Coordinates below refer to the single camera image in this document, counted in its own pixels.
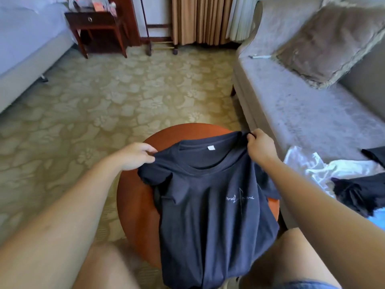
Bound person's left hand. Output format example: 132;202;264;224
117;142;158;172

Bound person's right hand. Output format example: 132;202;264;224
247;128;280;167

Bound pile of clothes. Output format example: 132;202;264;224
283;145;385;232

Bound dark navy T-shirt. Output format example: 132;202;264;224
138;130;280;289

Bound person's left forearm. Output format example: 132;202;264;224
0;155;130;289

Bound person's right forearm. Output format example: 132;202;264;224
265;158;385;289

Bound person's right leg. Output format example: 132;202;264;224
241;228;340;289

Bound grey velvet chaise sofa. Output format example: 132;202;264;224
231;0;385;229

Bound round wooden table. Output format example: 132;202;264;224
117;122;280;271

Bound black valet stand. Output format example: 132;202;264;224
140;0;179;57

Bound brown fringed cushion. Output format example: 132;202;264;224
274;2;385;89

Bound white sheer curtain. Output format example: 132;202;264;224
225;0;261;43

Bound blue denim shorts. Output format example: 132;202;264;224
274;280;340;289

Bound dark wooden nightstand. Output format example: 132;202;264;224
65;10;128;59

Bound beige curtain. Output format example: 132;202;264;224
171;0;234;47

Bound plain white plastic bag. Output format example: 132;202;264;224
90;0;118;17

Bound white bed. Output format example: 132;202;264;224
0;0;76;115

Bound white plastic bag red print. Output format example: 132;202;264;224
69;0;92;11

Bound dark wooden wall panel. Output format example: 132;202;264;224
114;0;142;47

